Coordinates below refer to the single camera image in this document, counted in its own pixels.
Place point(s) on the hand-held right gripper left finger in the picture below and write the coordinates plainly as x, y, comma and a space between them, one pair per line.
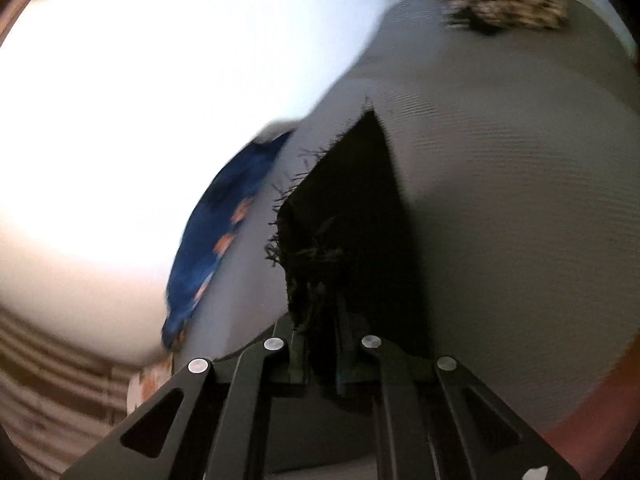
295, 360

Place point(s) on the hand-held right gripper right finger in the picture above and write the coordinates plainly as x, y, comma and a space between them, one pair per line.
372, 360

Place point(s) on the black pants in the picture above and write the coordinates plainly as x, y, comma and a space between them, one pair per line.
355, 220

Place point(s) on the white floral pillow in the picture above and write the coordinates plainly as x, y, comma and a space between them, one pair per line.
150, 382

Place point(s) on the blue floral blanket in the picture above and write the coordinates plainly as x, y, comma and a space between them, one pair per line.
220, 230

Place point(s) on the grey mesh mat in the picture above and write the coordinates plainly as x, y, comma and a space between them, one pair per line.
500, 185

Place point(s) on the beige striped curtain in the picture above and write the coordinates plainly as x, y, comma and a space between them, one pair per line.
55, 400

